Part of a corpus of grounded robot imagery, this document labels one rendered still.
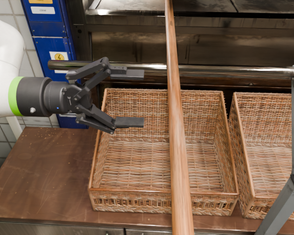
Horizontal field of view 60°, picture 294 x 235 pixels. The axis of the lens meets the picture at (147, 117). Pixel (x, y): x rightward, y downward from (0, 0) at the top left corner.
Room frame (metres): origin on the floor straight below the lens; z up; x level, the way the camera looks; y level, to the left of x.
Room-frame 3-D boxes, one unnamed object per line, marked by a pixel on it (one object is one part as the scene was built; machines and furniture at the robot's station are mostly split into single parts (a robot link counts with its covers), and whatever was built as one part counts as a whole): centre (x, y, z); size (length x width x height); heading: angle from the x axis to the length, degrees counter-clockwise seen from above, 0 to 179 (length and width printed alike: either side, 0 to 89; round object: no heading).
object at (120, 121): (0.47, 0.04, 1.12); 0.07 x 0.03 x 0.01; 87
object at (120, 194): (0.75, -0.07, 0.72); 0.56 x 0.49 x 0.28; 88
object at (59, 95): (0.47, 0.18, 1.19); 0.09 x 0.07 x 0.08; 87
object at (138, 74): (0.47, 0.04, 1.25); 0.07 x 0.03 x 0.01; 87
